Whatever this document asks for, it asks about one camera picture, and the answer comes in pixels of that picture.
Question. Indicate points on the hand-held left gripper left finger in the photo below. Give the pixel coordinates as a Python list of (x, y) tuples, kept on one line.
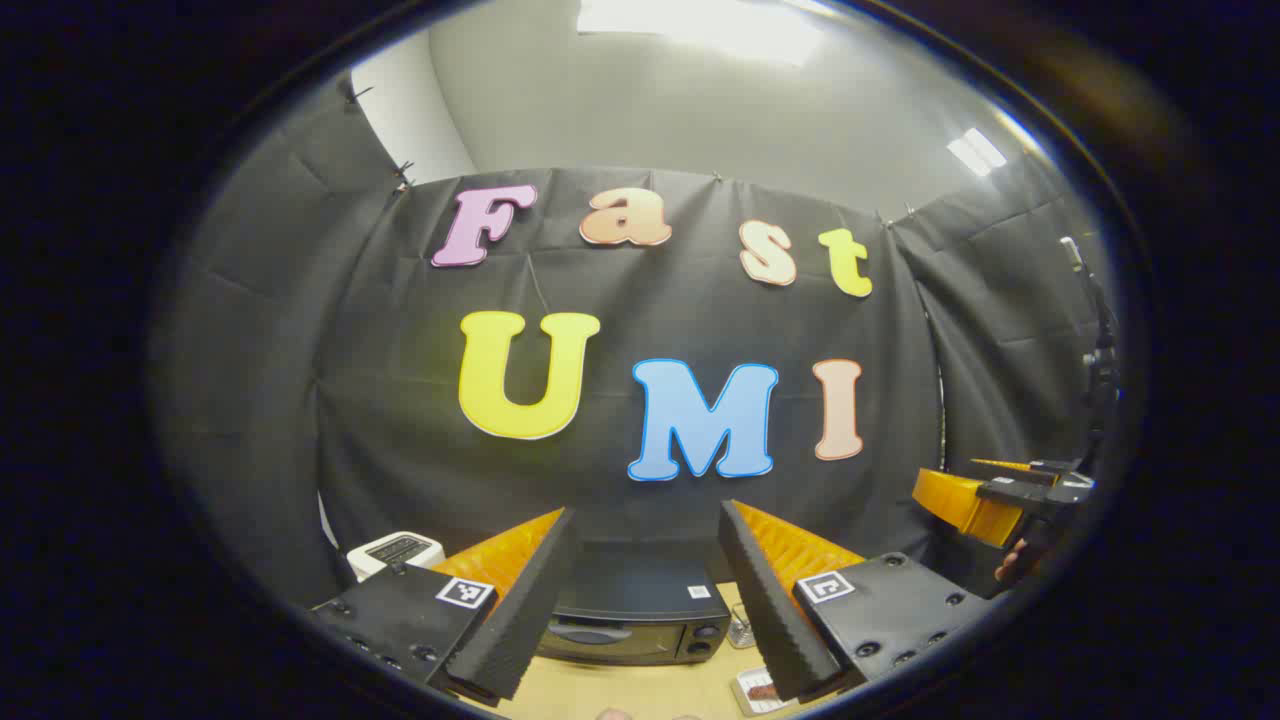
[(530, 600)]

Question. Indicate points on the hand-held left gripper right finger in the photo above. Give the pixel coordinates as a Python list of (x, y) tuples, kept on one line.
[(765, 610)]

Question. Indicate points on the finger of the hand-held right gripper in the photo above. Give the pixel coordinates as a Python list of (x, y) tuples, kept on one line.
[(1010, 468), (965, 505)]

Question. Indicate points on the black electric oven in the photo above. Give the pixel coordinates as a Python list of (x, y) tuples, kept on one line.
[(640, 590)]

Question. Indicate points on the metal mesh utensil holder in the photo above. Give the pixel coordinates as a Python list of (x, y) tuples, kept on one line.
[(741, 628)]

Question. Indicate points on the white rectangular tray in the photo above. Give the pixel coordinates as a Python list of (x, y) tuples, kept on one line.
[(748, 705)]

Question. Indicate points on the white toaster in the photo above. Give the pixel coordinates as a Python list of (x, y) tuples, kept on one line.
[(395, 550)]

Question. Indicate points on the black backdrop cloth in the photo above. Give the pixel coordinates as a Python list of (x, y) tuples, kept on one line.
[(400, 420)]

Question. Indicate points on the large ceiling light panel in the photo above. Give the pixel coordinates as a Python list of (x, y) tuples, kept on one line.
[(700, 25)]

